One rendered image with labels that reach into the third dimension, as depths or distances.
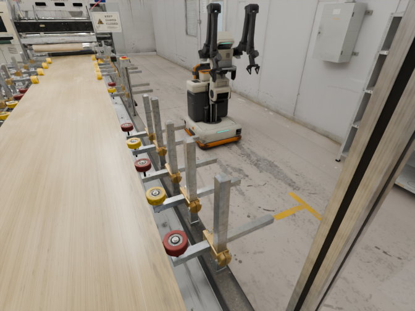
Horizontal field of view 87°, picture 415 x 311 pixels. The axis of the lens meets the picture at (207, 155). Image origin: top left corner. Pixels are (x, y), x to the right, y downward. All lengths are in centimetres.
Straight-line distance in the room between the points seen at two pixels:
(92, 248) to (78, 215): 18
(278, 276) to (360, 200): 153
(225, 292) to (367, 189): 71
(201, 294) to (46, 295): 51
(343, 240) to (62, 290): 69
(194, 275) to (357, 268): 134
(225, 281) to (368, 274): 133
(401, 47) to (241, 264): 167
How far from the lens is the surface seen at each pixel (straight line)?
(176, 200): 99
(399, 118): 26
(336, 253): 36
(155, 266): 73
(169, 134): 104
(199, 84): 293
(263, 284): 175
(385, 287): 207
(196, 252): 85
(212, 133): 284
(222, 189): 62
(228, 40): 264
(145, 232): 82
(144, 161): 114
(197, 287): 100
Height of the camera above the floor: 152
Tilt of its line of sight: 32 degrees down
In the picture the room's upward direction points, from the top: straight up
